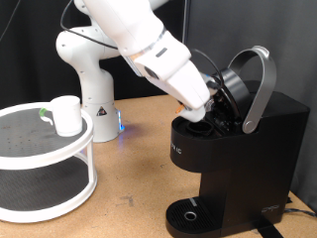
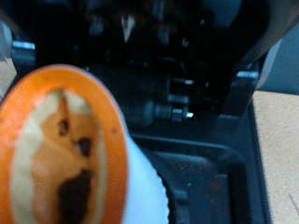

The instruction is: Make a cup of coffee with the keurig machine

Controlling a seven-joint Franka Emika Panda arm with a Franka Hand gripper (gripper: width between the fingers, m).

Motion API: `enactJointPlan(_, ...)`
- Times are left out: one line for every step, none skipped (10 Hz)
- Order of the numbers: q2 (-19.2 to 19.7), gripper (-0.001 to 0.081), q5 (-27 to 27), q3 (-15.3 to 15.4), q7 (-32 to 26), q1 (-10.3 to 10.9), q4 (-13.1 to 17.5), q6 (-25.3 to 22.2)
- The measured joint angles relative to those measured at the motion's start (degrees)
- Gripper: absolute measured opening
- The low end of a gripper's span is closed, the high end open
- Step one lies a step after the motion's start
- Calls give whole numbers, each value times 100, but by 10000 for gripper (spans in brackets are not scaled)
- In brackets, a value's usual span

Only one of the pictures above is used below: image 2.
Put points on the orange-lidded white coffee pod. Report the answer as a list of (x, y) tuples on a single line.
[(62, 149)]

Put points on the black Keurig coffee machine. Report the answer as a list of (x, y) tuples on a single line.
[(187, 77)]

